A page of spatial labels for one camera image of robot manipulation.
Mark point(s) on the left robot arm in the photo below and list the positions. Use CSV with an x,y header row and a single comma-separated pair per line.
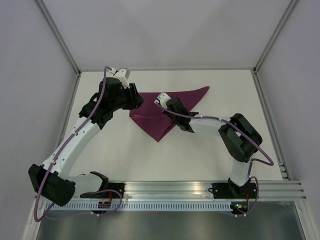
x,y
52,178

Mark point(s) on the slotted white cable duct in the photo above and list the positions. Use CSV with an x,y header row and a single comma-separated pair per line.
x,y
154,206

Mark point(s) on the purple cloth napkin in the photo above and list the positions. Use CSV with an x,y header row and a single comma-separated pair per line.
x,y
151,118

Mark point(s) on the right aluminium frame post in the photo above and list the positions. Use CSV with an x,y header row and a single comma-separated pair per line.
x,y
275,34

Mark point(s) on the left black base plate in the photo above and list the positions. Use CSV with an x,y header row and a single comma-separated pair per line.
x,y
106,191

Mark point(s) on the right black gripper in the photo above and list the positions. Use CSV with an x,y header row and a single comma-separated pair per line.
x,y
167,113

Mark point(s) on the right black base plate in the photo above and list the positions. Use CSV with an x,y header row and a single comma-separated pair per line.
x,y
221,191

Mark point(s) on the aluminium mounting rail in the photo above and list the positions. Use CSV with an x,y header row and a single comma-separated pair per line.
x,y
267,190

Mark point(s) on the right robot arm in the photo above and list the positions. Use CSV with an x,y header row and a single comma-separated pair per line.
x,y
230,130

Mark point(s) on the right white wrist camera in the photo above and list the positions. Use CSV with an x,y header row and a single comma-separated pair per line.
x,y
162,99

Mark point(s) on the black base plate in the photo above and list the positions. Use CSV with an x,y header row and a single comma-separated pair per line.
x,y
106,191
221,191

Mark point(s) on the aluminium frame post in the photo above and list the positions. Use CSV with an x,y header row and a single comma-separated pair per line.
x,y
57,35
275,34

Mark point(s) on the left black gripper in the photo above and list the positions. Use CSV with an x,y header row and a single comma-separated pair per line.
x,y
135,100

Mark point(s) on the left aluminium frame post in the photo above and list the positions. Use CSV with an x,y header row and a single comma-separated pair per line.
x,y
57,35

